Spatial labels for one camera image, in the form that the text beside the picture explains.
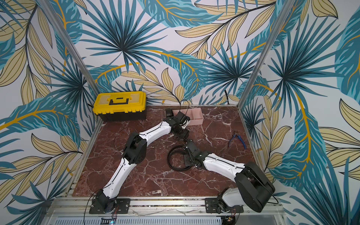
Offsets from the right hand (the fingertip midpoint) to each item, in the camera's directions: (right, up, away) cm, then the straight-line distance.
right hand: (188, 158), depth 88 cm
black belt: (-13, +30, +16) cm, 36 cm away
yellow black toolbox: (-43, +34, +9) cm, 56 cm away
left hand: (-2, +14, +12) cm, 18 cm away
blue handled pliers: (+37, +12, +12) cm, 41 cm away
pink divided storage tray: (+8, +28, +25) cm, 38 cm away
